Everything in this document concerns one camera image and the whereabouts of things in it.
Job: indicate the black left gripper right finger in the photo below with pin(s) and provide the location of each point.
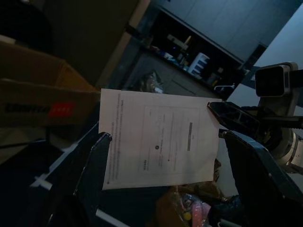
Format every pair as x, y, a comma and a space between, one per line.
260, 184

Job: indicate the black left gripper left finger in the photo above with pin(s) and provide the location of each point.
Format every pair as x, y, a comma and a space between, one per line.
92, 170

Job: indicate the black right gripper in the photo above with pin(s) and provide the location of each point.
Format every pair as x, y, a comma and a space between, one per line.
272, 132

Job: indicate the white printed paper sheet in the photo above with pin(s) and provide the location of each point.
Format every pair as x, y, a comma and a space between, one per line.
161, 142

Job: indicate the black plastic bag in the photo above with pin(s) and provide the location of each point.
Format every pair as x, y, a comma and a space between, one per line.
225, 210

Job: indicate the white floor tape strip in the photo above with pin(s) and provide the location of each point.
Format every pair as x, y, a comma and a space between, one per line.
40, 182

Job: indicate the white ribbed container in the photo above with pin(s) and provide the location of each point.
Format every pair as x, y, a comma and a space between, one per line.
198, 63

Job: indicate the pink plastic wrapper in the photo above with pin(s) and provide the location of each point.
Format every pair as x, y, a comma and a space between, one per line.
196, 210

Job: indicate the dark crumpled bag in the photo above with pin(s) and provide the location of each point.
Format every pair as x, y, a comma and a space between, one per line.
151, 81

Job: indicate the brown cardboard box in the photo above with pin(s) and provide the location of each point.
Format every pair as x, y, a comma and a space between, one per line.
35, 94

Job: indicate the dark shelf unit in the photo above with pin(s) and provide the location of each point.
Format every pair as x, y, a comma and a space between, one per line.
180, 35

